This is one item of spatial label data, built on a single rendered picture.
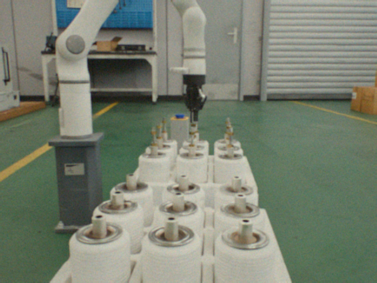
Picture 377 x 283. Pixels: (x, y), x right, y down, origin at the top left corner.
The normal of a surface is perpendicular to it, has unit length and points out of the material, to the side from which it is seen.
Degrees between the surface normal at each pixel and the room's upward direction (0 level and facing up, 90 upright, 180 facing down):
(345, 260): 0
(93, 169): 88
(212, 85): 90
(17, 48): 90
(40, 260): 0
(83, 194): 90
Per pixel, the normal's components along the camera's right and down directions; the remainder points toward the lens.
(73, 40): 0.36, 0.09
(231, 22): 0.05, 0.19
